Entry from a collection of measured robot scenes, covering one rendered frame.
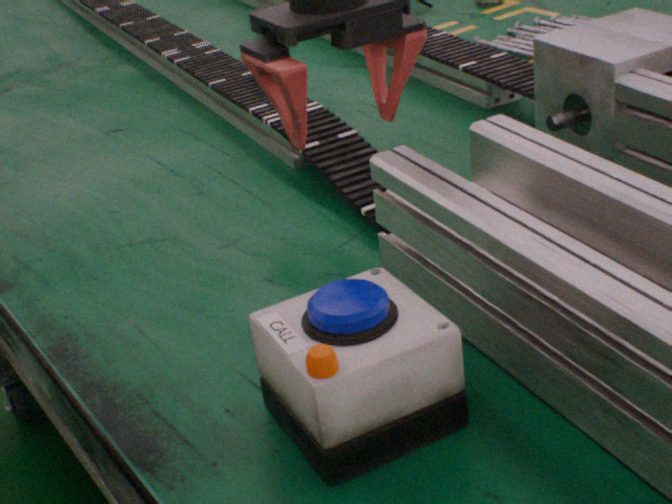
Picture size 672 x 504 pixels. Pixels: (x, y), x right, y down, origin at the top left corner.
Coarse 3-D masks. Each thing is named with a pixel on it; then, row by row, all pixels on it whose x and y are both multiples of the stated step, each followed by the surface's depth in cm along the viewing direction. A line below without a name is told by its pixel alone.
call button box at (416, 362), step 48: (384, 288) 51; (288, 336) 48; (336, 336) 47; (384, 336) 47; (432, 336) 46; (288, 384) 47; (336, 384) 44; (384, 384) 46; (432, 384) 47; (288, 432) 50; (336, 432) 45; (384, 432) 47; (432, 432) 48; (336, 480) 47
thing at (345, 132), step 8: (336, 128) 79; (344, 128) 79; (352, 128) 79; (312, 136) 78; (320, 136) 78; (328, 136) 79; (336, 136) 78; (344, 136) 78; (352, 136) 79; (312, 144) 77; (320, 144) 77; (328, 144) 78; (304, 152) 77
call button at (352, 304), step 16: (320, 288) 49; (336, 288) 49; (352, 288) 48; (368, 288) 48; (320, 304) 48; (336, 304) 47; (352, 304) 47; (368, 304) 47; (384, 304) 47; (320, 320) 47; (336, 320) 46; (352, 320) 46; (368, 320) 46
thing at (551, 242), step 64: (512, 128) 61; (384, 192) 61; (448, 192) 54; (512, 192) 60; (576, 192) 54; (640, 192) 51; (384, 256) 63; (448, 256) 55; (512, 256) 48; (576, 256) 46; (640, 256) 51; (512, 320) 52; (576, 320) 46; (640, 320) 41; (576, 384) 47; (640, 384) 42; (640, 448) 44
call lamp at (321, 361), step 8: (320, 344) 45; (312, 352) 44; (320, 352) 44; (328, 352) 44; (312, 360) 44; (320, 360) 44; (328, 360) 44; (336, 360) 44; (312, 368) 44; (320, 368) 44; (328, 368) 44; (336, 368) 45; (312, 376) 44; (320, 376) 44; (328, 376) 44
